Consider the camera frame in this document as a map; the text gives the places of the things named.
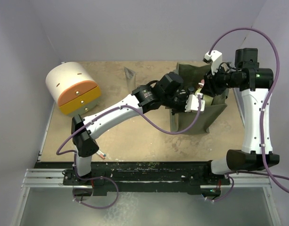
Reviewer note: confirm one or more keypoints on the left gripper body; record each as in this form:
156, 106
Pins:
176, 103

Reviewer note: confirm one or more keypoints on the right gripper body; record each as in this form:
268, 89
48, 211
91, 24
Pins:
221, 79

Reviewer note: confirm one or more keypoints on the orange bottle pink cap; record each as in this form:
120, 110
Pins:
201, 83

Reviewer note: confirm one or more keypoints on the green pump bottle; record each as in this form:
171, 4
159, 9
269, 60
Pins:
208, 100

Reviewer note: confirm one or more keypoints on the clear bottle dark label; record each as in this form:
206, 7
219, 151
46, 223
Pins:
191, 90

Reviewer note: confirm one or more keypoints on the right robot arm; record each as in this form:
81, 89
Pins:
254, 84

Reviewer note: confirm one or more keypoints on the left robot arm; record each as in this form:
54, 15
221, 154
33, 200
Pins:
167, 92

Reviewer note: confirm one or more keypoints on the silver squeeze tube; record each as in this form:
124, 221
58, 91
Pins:
130, 76

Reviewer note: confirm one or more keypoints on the orange capped pen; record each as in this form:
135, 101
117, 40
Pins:
101, 154

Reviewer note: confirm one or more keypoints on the white round drawer box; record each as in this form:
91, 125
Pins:
73, 89

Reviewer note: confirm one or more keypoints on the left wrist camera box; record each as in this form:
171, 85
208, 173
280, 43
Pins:
195, 103

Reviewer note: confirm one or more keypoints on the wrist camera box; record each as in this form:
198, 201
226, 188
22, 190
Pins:
215, 58
195, 103

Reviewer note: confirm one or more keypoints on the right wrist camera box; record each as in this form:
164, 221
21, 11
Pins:
215, 58

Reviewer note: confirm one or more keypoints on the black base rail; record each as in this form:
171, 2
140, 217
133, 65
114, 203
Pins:
191, 177

